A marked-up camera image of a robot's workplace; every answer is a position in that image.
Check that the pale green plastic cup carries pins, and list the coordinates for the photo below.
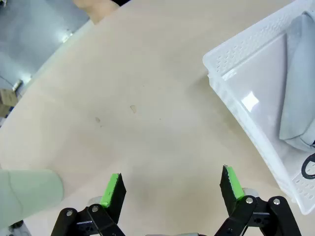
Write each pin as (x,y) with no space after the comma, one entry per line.
(29,191)

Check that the brown cardboard box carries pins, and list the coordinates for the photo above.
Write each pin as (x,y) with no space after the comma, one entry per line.
(7,96)
(5,109)

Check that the person's bare forearm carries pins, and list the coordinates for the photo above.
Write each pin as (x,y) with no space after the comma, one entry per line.
(98,9)

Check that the grey pouch with black zipper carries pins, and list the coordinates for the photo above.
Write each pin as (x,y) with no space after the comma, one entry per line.
(295,98)

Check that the white perforated plastic basket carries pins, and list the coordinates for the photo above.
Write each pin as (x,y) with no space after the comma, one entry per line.
(246,81)

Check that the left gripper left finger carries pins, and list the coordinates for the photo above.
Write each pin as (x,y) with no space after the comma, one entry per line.
(115,196)

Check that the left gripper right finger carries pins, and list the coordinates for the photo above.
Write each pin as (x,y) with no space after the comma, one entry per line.
(231,196)

